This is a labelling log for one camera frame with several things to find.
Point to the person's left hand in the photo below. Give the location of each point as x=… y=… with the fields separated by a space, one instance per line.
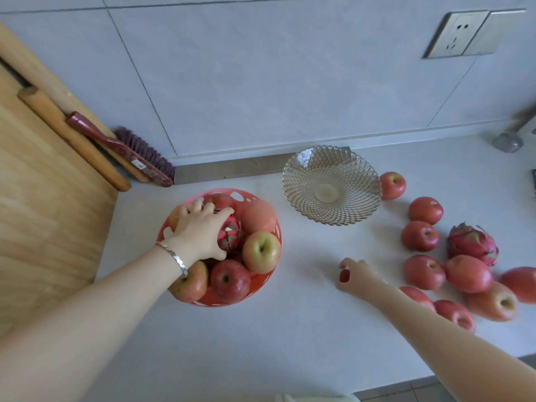
x=199 y=236

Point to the person's left forearm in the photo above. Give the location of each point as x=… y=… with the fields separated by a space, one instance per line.
x=83 y=330

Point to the pink perforated plastic bowl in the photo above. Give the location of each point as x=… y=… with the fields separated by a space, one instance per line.
x=255 y=284

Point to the short wooden rolling pin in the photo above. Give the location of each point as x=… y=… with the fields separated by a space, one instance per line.
x=75 y=142

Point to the grey metal bar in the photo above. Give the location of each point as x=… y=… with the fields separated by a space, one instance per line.
x=230 y=171

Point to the person's right forearm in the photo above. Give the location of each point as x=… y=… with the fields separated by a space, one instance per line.
x=439 y=343

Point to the clear glass fruit bowl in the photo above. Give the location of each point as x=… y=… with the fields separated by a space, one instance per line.
x=331 y=192

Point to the pink dragon fruit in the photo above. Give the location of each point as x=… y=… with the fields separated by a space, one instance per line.
x=471 y=244
x=230 y=236

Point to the white wall socket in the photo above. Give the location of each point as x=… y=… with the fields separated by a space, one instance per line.
x=456 y=35

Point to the yellow green apple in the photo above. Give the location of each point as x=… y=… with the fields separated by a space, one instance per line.
x=261 y=252

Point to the large wooden cutting board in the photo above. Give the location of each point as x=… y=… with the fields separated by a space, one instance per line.
x=42 y=205

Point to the large dark red apple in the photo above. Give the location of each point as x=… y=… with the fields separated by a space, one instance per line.
x=229 y=281

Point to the person's right hand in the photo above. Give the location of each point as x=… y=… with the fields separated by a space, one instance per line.
x=364 y=280

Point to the white wall switch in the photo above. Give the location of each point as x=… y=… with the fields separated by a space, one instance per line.
x=496 y=31

